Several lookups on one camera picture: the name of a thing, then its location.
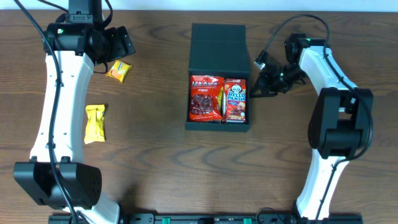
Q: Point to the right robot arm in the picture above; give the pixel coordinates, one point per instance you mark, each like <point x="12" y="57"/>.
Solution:
<point x="340" y="127"/>

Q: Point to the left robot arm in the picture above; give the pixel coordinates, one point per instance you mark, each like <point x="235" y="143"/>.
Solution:
<point x="55" y="174"/>

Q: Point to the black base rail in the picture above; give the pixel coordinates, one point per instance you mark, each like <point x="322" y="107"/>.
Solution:
<point x="266" y="216"/>

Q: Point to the yellow Hacks candy bag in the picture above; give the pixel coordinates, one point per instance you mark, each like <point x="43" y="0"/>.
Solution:
<point x="220" y="101"/>

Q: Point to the red Hacks candy bag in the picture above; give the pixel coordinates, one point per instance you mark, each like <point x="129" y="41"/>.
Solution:
<point x="204" y="90"/>

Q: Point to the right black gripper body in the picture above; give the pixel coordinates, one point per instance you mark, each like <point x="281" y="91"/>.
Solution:
<point x="284" y="76"/>

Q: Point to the black cardboard box with lid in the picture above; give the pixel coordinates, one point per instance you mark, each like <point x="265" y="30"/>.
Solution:
<point x="219" y="50"/>

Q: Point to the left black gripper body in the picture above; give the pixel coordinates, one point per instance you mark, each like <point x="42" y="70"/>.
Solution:
<point x="111" y="46"/>

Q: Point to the red Hello Panda box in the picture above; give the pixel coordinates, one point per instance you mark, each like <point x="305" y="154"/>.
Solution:
<point x="234" y="101"/>

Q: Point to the yellow snack bar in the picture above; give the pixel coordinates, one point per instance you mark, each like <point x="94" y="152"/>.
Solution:
<point x="94" y="131"/>

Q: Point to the small orange biscuit packet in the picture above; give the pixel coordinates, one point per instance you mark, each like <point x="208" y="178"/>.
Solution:
<point x="119" y="70"/>

